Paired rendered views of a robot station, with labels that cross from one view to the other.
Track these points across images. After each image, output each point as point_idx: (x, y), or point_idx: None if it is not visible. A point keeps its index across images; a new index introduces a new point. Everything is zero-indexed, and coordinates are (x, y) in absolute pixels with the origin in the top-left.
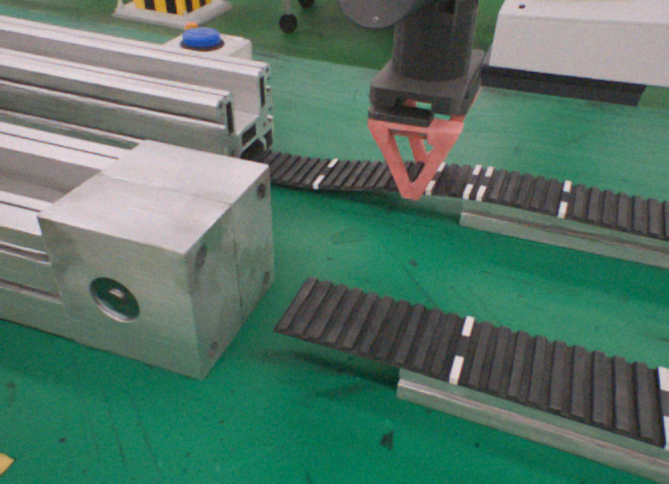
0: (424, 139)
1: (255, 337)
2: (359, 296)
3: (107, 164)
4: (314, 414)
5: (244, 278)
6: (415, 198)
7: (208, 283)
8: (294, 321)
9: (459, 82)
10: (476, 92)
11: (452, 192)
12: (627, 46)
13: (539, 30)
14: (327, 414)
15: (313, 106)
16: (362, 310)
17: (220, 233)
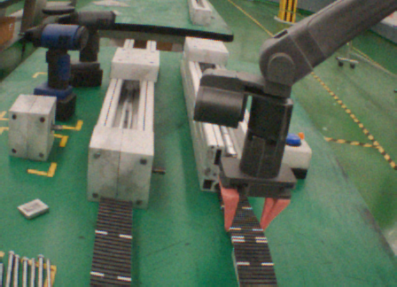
0: (309, 235)
1: None
2: (128, 213)
3: None
4: (84, 222)
5: (121, 187)
6: (225, 229)
7: (98, 167)
8: (106, 199)
9: (246, 176)
10: (274, 196)
11: (231, 233)
12: None
13: None
14: (85, 225)
15: (308, 197)
16: (120, 213)
17: (110, 156)
